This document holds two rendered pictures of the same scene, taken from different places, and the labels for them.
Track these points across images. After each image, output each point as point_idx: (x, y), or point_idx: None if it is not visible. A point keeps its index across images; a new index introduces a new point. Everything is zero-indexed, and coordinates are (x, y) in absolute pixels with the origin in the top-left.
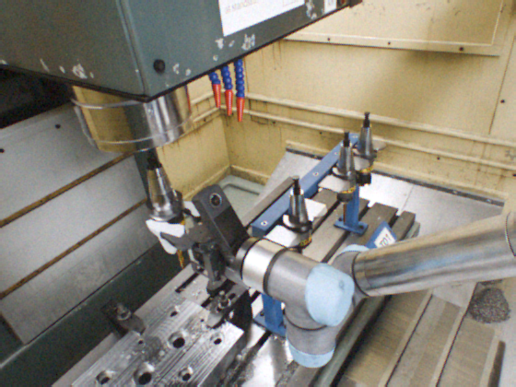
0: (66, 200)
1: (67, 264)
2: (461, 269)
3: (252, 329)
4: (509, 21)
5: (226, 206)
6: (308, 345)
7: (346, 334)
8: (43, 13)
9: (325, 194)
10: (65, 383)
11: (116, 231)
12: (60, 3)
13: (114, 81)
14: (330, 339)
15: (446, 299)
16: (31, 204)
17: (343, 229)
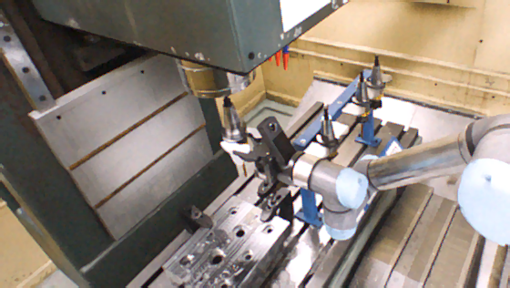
0: (147, 128)
1: (147, 178)
2: (434, 168)
3: (294, 222)
4: None
5: (280, 131)
6: (338, 223)
7: (366, 223)
8: (180, 25)
9: (347, 116)
10: (153, 268)
11: (182, 150)
12: (194, 22)
13: (224, 64)
14: (353, 219)
15: (443, 195)
16: (123, 131)
17: (362, 143)
